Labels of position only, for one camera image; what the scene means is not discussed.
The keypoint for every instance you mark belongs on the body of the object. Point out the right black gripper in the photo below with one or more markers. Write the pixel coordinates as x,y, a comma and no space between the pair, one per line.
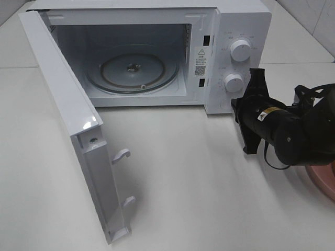
258,115

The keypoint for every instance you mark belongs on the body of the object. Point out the round door release button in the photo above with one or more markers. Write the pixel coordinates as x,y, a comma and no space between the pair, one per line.
225,105

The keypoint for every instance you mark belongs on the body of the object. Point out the pink round plate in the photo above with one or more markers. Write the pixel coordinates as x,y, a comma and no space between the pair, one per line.
322,176

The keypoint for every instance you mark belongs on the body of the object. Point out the white microwave door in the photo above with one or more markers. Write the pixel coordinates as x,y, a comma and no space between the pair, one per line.
83,125

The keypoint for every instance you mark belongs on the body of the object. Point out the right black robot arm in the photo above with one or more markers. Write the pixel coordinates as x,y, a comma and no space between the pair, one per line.
301,134

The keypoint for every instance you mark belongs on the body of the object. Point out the lower white timer knob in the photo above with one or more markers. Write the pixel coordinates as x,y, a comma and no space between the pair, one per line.
234,83

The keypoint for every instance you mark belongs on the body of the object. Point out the upper white power knob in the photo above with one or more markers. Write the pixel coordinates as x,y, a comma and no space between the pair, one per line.
240,50

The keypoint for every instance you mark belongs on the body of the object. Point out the white warning label sticker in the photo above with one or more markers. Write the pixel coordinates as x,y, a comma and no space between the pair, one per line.
200,62

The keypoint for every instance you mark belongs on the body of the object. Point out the white microwave oven body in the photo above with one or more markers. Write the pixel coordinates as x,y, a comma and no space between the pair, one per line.
83,27

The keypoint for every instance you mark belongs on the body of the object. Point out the glass microwave turntable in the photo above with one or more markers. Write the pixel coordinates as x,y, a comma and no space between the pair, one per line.
132,68

